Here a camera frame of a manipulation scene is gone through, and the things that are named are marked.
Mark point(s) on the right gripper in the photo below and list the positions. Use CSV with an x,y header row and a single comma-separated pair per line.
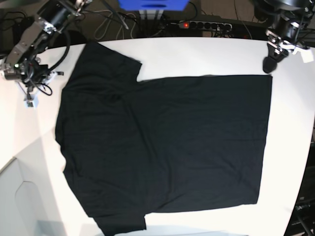
x,y
31,77

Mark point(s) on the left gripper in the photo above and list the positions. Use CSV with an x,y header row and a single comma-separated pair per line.
x,y
278,45

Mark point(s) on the black T-shirt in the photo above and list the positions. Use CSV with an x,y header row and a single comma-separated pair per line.
x,y
159,146

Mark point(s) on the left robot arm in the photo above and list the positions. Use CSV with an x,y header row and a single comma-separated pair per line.
x,y
289,17

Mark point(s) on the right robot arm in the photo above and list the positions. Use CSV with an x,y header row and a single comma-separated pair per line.
x,y
53,17

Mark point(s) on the black power strip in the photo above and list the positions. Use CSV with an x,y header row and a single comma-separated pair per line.
x,y
202,25

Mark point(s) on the blue plastic box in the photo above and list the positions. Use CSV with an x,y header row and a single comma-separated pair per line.
x,y
136,5

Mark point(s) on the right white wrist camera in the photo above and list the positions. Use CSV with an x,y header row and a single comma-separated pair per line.
x,y
31,103

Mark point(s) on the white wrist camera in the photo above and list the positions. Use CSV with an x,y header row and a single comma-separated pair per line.
x,y
307,55
31,103

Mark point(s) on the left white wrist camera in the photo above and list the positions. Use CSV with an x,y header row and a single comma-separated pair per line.
x,y
307,55

